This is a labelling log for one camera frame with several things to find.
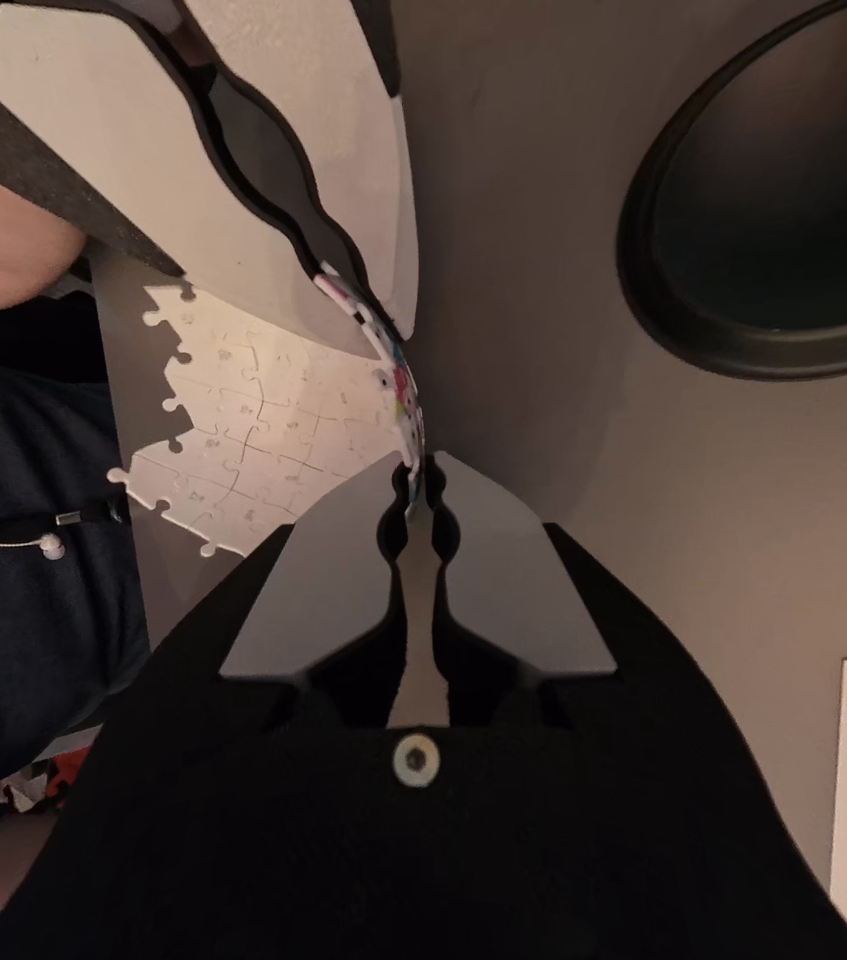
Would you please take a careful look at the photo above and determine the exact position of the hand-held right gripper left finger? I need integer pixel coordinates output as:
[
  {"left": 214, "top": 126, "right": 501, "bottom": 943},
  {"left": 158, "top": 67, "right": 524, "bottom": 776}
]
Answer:
[{"left": 223, "top": 455, "right": 414, "bottom": 688}]

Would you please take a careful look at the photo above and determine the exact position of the black round ball stand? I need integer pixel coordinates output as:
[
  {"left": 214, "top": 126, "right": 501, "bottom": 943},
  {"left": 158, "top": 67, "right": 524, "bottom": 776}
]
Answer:
[{"left": 616, "top": 0, "right": 847, "bottom": 381}]

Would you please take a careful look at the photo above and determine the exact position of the white drawstring cord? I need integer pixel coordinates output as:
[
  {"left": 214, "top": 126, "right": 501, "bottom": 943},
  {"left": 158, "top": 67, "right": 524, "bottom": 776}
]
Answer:
[{"left": 0, "top": 533, "right": 68, "bottom": 564}]

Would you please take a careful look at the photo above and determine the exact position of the assembled white puzzle section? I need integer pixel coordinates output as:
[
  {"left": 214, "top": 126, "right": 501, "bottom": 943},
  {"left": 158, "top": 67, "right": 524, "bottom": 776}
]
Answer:
[{"left": 106, "top": 270, "right": 432, "bottom": 559}]

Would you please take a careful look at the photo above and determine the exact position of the red object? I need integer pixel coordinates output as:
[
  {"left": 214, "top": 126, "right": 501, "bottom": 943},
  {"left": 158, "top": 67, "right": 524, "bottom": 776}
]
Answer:
[{"left": 0, "top": 743, "right": 95, "bottom": 814}]

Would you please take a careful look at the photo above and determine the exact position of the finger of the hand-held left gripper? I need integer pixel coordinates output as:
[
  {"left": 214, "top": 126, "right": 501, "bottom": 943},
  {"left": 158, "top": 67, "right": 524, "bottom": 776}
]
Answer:
[
  {"left": 0, "top": 0, "right": 398, "bottom": 361},
  {"left": 181, "top": 0, "right": 422, "bottom": 342}
]

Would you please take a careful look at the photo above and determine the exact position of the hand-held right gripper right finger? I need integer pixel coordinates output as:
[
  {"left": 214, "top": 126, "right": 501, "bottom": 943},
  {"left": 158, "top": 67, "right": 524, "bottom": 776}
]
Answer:
[{"left": 424, "top": 450, "right": 617, "bottom": 688}]

